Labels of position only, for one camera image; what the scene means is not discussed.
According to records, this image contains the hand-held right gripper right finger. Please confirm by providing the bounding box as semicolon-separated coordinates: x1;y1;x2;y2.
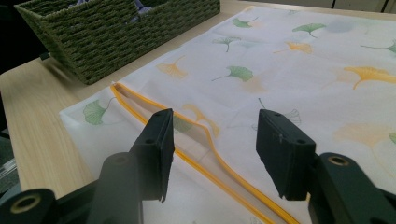
255;108;318;202

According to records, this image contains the purple cloth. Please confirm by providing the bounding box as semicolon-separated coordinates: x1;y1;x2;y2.
68;0;154;24

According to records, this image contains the green woven basket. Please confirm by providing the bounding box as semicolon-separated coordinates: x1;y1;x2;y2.
13;0;222;86

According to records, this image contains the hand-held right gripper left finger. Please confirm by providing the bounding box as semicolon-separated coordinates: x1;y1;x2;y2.
129;107;176;203

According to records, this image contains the white leaf-print laundry bag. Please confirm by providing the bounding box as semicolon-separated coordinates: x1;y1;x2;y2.
59;4;396;224

